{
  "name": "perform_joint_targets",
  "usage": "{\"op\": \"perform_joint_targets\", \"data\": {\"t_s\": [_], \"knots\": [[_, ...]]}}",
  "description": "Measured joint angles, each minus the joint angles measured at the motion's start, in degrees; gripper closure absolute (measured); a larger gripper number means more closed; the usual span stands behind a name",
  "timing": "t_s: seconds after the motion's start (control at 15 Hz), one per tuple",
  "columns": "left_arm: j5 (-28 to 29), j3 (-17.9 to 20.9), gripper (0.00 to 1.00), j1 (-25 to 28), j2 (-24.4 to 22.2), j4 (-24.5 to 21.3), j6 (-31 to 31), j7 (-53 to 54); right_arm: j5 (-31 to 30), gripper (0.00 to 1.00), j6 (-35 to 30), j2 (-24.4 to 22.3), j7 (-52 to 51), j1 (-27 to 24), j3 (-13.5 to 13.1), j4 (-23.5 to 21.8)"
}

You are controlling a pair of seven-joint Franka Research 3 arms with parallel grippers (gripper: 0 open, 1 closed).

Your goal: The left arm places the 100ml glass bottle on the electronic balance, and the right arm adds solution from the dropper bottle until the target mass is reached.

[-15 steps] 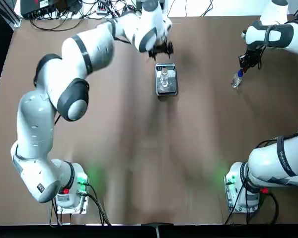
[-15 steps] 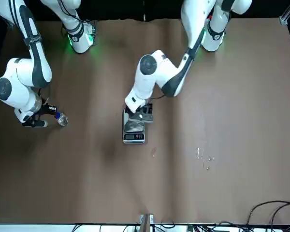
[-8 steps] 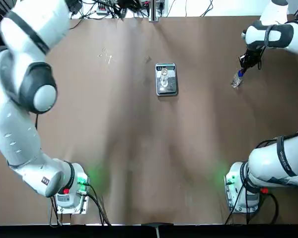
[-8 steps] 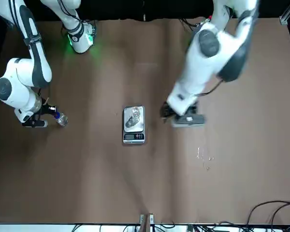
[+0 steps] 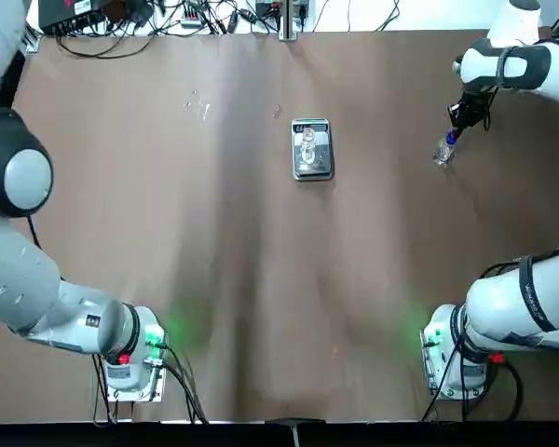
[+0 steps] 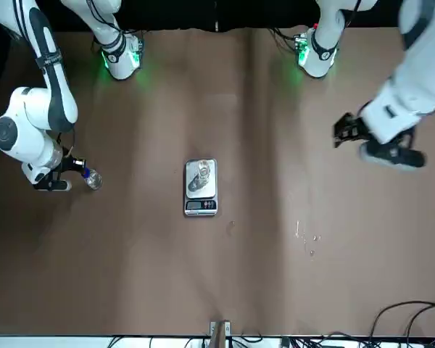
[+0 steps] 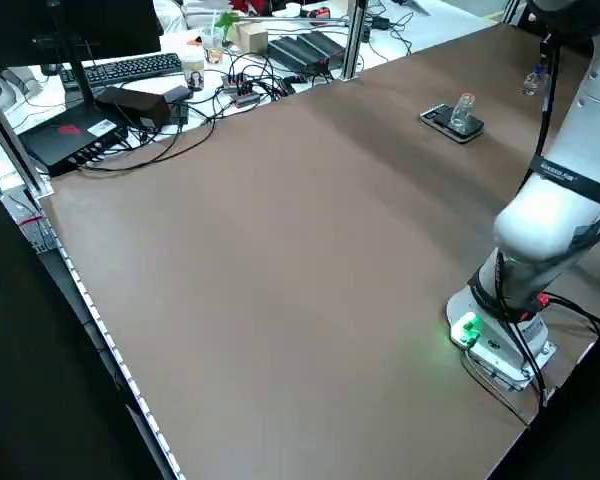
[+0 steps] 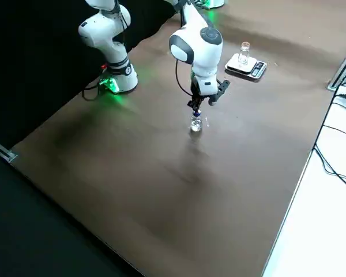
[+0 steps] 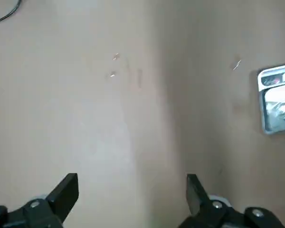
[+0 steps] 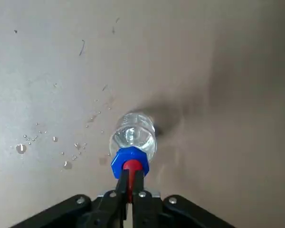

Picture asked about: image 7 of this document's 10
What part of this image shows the clear glass bottle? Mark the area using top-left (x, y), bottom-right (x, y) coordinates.
top-left (448, 92), bottom-right (477, 137)

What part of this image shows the black foot cable red plug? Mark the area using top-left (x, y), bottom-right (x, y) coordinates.
top-left (537, 293), bottom-right (600, 337)

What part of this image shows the clear plastic cup with straw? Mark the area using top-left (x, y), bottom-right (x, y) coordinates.
top-left (201, 9), bottom-right (226, 65)

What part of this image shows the black power adaptor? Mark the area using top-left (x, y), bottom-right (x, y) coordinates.
top-left (163, 84), bottom-right (191, 126)

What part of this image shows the thin black foot cable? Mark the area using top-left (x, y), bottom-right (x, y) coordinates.
top-left (459, 347), bottom-right (534, 431)

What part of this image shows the black box red logo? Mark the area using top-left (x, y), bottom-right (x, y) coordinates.
top-left (18, 106), bottom-right (130, 178)

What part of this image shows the dark brown box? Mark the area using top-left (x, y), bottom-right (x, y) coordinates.
top-left (95, 85), bottom-right (172, 131)

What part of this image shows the thick black foot cable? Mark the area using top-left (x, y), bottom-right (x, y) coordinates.
top-left (494, 252), bottom-right (551, 409)

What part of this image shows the grey usb hub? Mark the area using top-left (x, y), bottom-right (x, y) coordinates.
top-left (222, 72), bottom-right (262, 109)

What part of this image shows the black computer monitor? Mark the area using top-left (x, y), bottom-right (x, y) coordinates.
top-left (0, 0), bottom-right (162, 109)

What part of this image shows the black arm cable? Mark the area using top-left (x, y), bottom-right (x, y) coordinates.
top-left (532, 32), bottom-right (561, 166)

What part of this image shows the silver electronic balance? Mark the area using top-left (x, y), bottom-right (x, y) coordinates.
top-left (419, 103), bottom-right (485, 145)

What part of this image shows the black keyboard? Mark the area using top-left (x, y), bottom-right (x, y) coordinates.
top-left (57, 52), bottom-right (184, 92)

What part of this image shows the cardboard box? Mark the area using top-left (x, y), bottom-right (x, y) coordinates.
top-left (228, 22), bottom-right (270, 54)

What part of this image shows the clear dropper bottle blue cap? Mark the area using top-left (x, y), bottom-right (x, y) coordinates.
top-left (520, 64), bottom-right (549, 97)

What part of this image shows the aluminium frame post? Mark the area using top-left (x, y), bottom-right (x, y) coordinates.
top-left (340, 0), bottom-right (369, 81)
top-left (0, 74), bottom-right (55, 199)

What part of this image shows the labelled drink bottle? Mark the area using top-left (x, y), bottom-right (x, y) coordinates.
top-left (181, 38), bottom-right (206, 92)

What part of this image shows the black looping cable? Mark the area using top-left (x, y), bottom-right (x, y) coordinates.
top-left (77, 112), bottom-right (217, 174)

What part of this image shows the small green plant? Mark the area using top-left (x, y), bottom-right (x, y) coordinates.
top-left (213, 10), bottom-right (242, 39)

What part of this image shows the white table edge rail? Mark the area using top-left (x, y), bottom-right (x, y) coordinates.
top-left (27, 192), bottom-right (186, 480)

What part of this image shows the black finned box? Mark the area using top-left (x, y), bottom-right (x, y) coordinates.
top-left (299, 30), bottom-right (346, 66)
top-left (268, 35), bottom-right (326, 76)

